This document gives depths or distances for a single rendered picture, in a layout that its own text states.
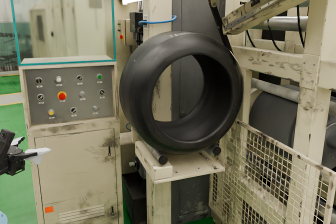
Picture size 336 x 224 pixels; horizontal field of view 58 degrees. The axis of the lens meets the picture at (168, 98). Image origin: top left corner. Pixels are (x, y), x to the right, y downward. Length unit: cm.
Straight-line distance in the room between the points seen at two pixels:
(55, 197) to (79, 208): 18
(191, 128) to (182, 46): 56
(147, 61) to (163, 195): 98
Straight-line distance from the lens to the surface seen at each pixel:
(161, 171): 145
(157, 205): 201
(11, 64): 1023
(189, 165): 160
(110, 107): 202
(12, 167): 123
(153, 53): 129
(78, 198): 219
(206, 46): 135
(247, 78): 190
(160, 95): 172
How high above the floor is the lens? 153
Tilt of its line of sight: 15 degrees down
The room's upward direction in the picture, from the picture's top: straight up
